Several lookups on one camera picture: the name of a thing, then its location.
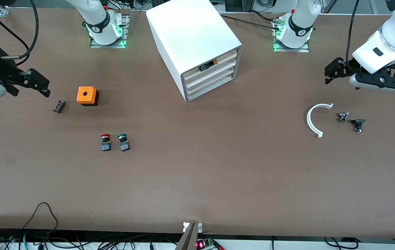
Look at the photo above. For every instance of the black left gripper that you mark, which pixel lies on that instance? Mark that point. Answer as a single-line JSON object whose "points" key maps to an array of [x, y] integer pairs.
{"points": [[347, 67]]}

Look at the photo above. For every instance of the red push button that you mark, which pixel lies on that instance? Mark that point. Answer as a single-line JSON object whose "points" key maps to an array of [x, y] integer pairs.
{"points": [[105, 144]]}

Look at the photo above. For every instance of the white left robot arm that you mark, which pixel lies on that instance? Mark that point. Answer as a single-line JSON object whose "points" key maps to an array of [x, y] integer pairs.
{"points": [[391, 38]]}

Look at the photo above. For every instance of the orange button box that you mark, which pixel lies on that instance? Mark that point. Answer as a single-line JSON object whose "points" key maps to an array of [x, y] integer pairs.
{"points": [[86, 95]]}

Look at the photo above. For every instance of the green push button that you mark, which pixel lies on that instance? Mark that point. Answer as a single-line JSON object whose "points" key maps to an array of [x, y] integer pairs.
{"points": [[124, 144]]}

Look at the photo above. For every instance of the small silver metal part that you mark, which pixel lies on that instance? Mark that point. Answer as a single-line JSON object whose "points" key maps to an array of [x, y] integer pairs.
{"points": [[343, 117]]}

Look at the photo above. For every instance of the white curved plastic arc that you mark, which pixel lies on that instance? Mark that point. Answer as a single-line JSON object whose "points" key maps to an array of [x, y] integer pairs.
{"points": [[309, 119]]}

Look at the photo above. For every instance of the black part with orange tip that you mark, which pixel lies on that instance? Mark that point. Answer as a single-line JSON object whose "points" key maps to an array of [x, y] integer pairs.
{"points": [[206, 66]]}

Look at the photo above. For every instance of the circuit board with red light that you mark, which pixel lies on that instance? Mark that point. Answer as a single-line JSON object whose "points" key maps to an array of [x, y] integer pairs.
{"points": [[200, 244]]}

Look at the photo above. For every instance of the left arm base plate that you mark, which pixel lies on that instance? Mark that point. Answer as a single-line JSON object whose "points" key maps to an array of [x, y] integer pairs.
{"points": [[303, 50]]}

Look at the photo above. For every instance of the small black switch part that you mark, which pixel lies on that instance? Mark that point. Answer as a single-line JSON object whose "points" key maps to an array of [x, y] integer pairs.
{"points": [[358, 123]]}

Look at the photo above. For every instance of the aluminium corner bracket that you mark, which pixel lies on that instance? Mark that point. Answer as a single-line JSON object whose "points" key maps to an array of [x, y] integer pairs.
{"points": [[2, 11]]}

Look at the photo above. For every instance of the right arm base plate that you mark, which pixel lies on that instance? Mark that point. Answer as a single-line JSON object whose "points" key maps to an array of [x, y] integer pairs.
{"points": [[125, 34]]}

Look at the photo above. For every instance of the aluminium profile with bracket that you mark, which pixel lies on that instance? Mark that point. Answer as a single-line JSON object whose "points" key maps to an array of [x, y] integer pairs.
{"points": [[190, 238]]}

